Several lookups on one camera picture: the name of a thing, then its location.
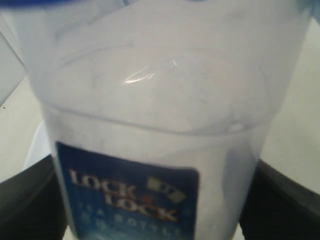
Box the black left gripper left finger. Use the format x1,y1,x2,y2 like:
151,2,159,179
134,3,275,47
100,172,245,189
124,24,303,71
0,156,68,240

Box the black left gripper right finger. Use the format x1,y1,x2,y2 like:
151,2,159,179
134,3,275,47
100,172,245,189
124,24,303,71
239,160,320,240

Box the clear plastic container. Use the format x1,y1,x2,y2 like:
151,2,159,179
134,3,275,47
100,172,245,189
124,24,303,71
12,0,315,240

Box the white plastic tray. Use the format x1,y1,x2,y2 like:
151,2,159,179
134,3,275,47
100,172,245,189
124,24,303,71
22,121,51,171

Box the white backdrop curtain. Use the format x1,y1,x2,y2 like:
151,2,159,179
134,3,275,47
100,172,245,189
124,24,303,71
0,10,26,104

